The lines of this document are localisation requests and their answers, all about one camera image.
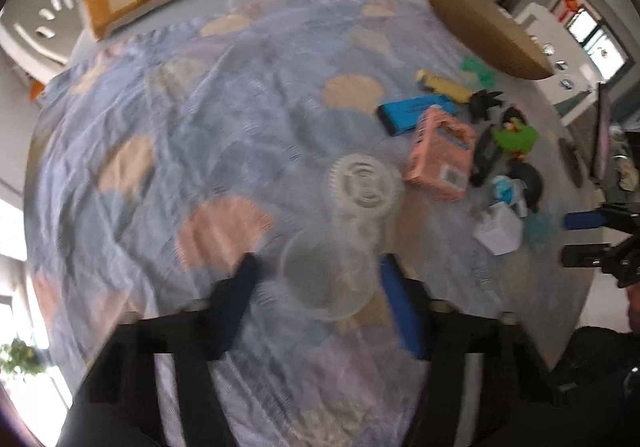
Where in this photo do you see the white chair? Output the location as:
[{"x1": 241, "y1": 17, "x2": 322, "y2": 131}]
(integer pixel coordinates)
[
  {"x1": 1, "y1": 0, "x2": 84, "y2": 84},
  {"x1": 515, "y1": 3, "x2": 604, "y2": 126}
]

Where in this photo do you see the black spiky hair figure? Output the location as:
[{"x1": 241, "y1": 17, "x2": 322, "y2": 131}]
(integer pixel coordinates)
[{"x1": 468, "y1": 90, "x2": 503, "y2": 123}]

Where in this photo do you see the clear plastic cup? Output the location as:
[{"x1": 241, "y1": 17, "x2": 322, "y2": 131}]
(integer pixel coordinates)
[{"x1": 278, "y1": 227, "x2": 376, "y2": 323}]

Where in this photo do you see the blue white small toy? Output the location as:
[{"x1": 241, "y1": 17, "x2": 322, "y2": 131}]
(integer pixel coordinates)
[{"x1": 491, "y1": 175, "x2": 528, "y2": 219}]

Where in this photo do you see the brown round coaster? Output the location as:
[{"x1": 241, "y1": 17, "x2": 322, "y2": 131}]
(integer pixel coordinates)
[{"x1": 558, "y1": 137, "x2": 584, "y2": 188}]

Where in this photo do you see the white chair right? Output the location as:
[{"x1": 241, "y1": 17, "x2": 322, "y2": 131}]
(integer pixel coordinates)
[{"x1": 515, "y1": 3, "x2": 604, "y2": 126}]

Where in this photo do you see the green plastic toy piece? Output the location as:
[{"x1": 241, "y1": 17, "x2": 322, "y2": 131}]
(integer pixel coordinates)
[{"x1": 459, "y1": 56, "x2": 497, "y2": 91}]

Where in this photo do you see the white round gear lid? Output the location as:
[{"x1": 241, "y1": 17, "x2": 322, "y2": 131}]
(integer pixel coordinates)
[{"x1": 329, "y1": 154, "x2": 404, "y2": 220}]

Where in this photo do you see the green toy figure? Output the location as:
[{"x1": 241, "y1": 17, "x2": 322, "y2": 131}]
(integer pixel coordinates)
[{"x1": 491, "y1": 118, "x2": 539, "y2": 159}]

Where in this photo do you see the pink box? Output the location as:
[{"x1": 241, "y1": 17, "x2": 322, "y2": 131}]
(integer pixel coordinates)
[{"x1": 405, "y1": 106, "x2": 476, "y2": 201}]

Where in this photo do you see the brown ribbed bowl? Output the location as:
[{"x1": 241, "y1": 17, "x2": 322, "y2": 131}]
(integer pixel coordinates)
[{"x1": 428, "y1": 0, "x2": 554, "y2": 81}]

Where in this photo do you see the blue lighter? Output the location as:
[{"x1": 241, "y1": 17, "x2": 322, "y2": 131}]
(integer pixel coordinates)
[{"x1": 375, "y1": 94, "x2": 458, "y2": 136}]

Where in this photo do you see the smartphone on stand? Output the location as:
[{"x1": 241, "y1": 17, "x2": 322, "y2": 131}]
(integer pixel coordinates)
[{"x1": 589, "y1": 83, "x2": 612, "y2": 184}]

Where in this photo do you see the yellow lighter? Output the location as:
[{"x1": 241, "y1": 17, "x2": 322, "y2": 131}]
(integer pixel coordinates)
[{"x1": 416, "y1": 69, "x2": 473, "y2": 104}]

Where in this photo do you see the black toy car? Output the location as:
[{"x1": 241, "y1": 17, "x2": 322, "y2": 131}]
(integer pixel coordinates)
[{"x1": 470, "y1": 126, "x2": 502, "y2": 187}]

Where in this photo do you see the patterned blue tablecloth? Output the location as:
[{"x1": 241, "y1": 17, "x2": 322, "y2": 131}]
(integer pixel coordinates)
[{"x1": 22, "y1": 0, "x2": 597, "y2": 447}]

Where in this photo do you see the white chair left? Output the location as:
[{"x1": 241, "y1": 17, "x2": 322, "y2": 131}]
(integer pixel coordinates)
[{"x1": 1, "y1": 0, "x2": 84, "y2": 84}]

